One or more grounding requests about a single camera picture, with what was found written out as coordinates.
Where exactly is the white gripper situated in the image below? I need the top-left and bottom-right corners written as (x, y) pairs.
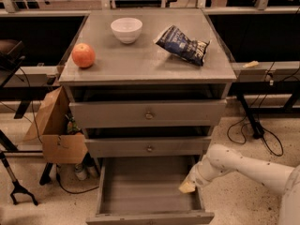
top-left (178, 165), bottom-right (205, 193)

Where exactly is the grey bottom drawer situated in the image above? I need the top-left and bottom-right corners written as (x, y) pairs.
top-left (86, 156), bottom-right (214, 225)

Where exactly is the grey drawer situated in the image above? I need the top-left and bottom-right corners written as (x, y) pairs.
top-left (86, 156), bottom-right (214, 225)
top-left (69, 99), bottom-right (226, 128)
top-left (85, 137), bottom-right (211, 158)

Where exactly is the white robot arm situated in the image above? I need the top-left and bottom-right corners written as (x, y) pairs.
top-left (179, 144), bottom-right (300, 225)

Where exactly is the grey middle drawer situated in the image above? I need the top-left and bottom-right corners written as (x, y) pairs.
top-left (85, 137), bottom-right (211, 158)

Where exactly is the grey top drawer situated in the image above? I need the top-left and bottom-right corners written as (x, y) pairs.
top-left (69, 99), bottom-right (226, 128)

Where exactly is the grey wooden drawer cabinet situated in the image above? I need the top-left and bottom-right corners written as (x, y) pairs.
top-left (58, 8), bottom-right (237, 173)

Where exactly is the black desk leg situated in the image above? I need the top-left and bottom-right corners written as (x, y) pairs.
top-left (236, 93), bottom-right (264, 139)

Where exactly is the white can on floor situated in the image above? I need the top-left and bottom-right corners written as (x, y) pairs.
top-left (74, 163), bottom-right (87, 181)

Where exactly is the brown cardboard box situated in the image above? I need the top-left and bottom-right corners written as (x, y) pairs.
top-left (23, 87), bottom-right (87, 164)

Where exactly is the blue chip bag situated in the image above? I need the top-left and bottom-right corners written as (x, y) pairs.
top-left (154, 25), bottom-right (209, 67)

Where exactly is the white ceramic bowl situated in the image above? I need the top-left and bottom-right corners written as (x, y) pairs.
top-left (111, 18), bottom-right (143, 44)

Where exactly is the orange apple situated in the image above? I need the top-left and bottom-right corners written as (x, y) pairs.
top-left (71, 43), bottom-right (96, 68)

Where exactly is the black tripod stand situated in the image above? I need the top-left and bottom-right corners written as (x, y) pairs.
top-left (0, 151), bottom-right (38, 205)

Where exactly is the black device on left desk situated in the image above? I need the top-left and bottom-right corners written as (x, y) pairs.
top-left (0, 39), bottom-right (24, 70)

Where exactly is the black floor cable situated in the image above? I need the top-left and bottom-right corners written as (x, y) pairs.
top-left (226, 63), bottom-right (285, 158)

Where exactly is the yellow foam scrap on rail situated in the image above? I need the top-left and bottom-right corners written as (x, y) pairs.
top-left (243, 61), bottom-right (259, 68)

